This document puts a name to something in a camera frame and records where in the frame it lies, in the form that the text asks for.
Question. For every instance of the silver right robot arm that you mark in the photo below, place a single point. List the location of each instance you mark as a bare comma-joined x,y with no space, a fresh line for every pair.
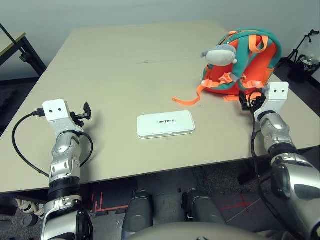
277,130

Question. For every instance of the grey white plush toy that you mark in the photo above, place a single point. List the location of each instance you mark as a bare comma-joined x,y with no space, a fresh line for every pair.
220,57

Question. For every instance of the red floor tape cross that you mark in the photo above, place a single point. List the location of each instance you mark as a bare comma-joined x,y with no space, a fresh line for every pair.
236,205

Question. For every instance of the side table with black frame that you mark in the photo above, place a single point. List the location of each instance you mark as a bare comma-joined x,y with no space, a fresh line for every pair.
10,41

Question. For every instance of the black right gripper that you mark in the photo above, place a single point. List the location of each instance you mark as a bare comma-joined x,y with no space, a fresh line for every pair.
256,100

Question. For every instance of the dark grey robot left leg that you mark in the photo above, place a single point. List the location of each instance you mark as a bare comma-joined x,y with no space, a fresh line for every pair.
137,212

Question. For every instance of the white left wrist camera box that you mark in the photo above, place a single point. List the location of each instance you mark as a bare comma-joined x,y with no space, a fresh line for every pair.
56,111

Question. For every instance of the dark grey robot right leg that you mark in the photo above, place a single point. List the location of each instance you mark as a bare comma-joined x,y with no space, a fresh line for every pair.
202,207

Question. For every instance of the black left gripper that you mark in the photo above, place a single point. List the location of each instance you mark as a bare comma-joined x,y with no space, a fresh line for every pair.
78,118

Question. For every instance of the dark grey robot leg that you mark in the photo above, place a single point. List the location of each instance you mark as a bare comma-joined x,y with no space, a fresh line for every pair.
202,207
137,212

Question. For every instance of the black chair castor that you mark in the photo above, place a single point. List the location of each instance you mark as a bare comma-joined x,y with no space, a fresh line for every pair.
28,220

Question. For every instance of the black tripod stand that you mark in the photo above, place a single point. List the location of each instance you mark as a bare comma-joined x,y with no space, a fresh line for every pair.
295,53

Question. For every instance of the white Unitree box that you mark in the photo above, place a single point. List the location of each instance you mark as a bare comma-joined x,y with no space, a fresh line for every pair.
165,127

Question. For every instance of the orange and teal backpack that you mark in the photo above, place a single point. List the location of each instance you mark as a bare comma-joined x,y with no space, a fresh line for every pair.
257,62

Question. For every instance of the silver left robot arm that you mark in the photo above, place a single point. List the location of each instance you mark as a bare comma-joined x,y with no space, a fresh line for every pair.
65,160

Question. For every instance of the black bin with clutter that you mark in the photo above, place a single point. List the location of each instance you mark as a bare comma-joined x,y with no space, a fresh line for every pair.
298,75

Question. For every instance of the grey robot torso shell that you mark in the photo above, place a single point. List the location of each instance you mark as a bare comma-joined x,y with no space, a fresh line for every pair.
187,232

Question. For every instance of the red floor tape lines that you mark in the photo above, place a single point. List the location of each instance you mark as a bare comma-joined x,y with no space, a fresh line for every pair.
96,203

